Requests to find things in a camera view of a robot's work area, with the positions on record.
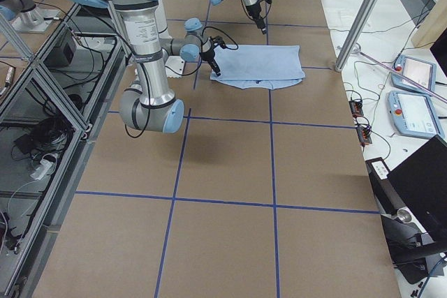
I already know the teach pendant far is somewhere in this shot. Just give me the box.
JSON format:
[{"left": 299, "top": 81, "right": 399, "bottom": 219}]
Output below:
[{"left": 391, "top": 55, "right": 437, "bottom": 93}]

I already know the reacher grabber tool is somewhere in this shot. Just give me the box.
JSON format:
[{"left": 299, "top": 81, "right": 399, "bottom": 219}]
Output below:
[{"left": 351, "top": 47, "right": 447, "bottom": 104}]

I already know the teach pendant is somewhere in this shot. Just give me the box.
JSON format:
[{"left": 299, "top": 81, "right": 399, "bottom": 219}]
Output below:
[
  {"left": 388, "top": 91, "right": 444, "bottom": 139},
  {"left": 391, "top": 55, "right": 437, "bottom": 93}
]

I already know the aluminium frame post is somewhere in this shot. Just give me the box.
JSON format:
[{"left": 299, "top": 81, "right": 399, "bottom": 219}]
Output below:
[{"left": 335, "top": 0, "right": 378, "bottom": 72}]

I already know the black monitor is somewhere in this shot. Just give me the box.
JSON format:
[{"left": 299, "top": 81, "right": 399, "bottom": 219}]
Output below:
[{"left": 388, "top": 135, "right": 446, "bottom": 241}]

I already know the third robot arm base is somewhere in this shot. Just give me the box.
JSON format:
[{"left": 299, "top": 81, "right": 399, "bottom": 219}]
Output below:
[{"left": 1, "top": 0, "right": 59, "bottom": 33}]

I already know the teach pendant near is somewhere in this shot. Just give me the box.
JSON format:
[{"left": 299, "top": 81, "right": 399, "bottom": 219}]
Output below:
[{"left": 388, "top": 91, "right": 444, "bottom": 139}]

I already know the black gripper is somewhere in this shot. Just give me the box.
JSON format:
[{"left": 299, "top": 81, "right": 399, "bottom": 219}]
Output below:
[
  {"left": 200, "top": 36, "right": 226, "bottom": 77},
  {"left": 244, "top": 0, "right": 272, "bottom": 35}
]

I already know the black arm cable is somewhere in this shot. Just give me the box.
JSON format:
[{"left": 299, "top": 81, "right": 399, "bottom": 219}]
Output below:
[{"left": 124, "top": 26, "right": 240, "bottom": 138}]

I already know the light blue t-shirt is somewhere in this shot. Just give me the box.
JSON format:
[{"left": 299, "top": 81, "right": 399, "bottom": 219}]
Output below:
[{"left": 210, "top": 45, "right": 305, "bottom": 90}]

